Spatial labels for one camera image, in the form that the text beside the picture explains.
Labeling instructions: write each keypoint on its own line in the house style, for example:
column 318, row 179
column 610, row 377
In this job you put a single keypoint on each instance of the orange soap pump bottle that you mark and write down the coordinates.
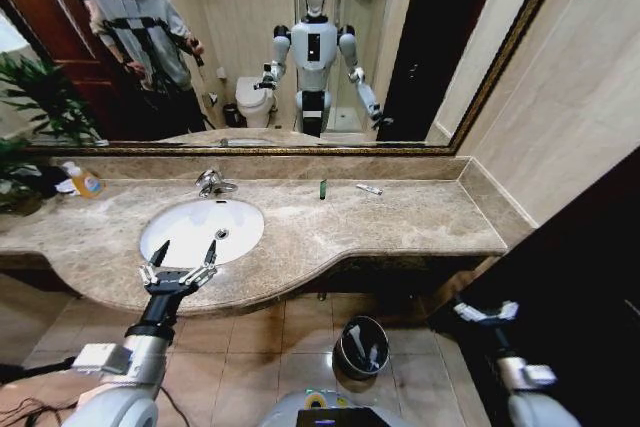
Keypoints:
column 87, row 184

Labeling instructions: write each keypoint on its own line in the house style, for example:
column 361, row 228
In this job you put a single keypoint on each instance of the chrome sink drain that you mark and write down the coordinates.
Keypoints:
column 221, row 234

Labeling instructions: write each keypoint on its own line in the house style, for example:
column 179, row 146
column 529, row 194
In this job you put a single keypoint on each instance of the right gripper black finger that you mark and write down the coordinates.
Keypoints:
column 467, row 312
column 506, row 309

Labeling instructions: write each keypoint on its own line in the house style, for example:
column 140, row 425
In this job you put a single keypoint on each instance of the person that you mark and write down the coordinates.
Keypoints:
column 135, row 12

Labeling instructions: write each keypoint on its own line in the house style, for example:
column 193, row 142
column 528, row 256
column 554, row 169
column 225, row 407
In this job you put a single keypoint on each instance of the small green tube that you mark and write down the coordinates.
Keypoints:
column 322, row 189

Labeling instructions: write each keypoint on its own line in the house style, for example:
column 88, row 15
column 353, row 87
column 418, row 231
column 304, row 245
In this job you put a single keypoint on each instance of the gold framed wall mirror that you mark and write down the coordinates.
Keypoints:
column 240, row 22

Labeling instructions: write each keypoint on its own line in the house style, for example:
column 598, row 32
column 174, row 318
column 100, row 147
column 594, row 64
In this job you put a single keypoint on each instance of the black cloth bundle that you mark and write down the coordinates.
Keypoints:
column 50, row 181

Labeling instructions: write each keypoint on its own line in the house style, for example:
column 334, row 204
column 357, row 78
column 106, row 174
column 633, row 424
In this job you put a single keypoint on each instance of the dark wooden cabinet door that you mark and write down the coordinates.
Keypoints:
column 575, row 272

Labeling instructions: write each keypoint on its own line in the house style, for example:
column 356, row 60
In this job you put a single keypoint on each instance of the white toilet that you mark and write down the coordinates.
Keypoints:
column 252, row 99

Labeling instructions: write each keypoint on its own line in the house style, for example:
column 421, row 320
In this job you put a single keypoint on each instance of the chrome sink faucet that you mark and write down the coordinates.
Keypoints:
column 207, row 182

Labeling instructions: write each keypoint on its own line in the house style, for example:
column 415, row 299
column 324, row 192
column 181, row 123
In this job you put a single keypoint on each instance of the reddish brown wooden door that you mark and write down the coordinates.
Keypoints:
column 45, row 7

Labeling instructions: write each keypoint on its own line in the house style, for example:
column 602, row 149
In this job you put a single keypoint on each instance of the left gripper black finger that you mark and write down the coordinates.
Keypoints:
column 152, row 267
column 207, row 267

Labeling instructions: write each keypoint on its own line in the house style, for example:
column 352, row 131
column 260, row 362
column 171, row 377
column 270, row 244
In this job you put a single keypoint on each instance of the small white tube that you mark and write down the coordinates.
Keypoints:
column 369, row 189

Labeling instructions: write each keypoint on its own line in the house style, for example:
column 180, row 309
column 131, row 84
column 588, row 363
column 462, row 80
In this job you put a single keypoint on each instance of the white robot front shell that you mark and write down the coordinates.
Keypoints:
column 285, row 412

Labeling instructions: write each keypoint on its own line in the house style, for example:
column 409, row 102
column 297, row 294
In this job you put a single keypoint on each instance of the short white trash piece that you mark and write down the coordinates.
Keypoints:
column 375, row 355

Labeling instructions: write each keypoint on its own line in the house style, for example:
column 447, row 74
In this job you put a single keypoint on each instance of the green leafy plant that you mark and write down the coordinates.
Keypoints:
column 15, row 172

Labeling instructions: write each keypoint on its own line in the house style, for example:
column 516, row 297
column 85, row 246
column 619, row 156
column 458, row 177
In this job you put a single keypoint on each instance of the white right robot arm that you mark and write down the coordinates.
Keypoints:
column 540, row 412

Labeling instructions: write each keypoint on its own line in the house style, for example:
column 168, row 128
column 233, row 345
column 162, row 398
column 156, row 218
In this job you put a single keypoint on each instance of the black round trash bin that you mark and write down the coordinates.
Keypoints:
column 355, row 372

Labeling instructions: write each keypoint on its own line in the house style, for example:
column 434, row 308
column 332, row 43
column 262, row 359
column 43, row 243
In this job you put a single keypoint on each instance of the long white trash piece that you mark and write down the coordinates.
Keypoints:
column 356, row 342

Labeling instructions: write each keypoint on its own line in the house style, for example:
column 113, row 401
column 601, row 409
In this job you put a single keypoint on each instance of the white oval sink basin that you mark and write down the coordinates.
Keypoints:
column 195, row 222

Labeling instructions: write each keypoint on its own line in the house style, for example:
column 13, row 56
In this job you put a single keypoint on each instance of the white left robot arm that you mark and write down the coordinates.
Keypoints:
column 125, row 407

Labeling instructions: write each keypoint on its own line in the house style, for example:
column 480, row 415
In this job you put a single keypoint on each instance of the small black floor bin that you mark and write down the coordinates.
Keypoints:
column 232, row 116

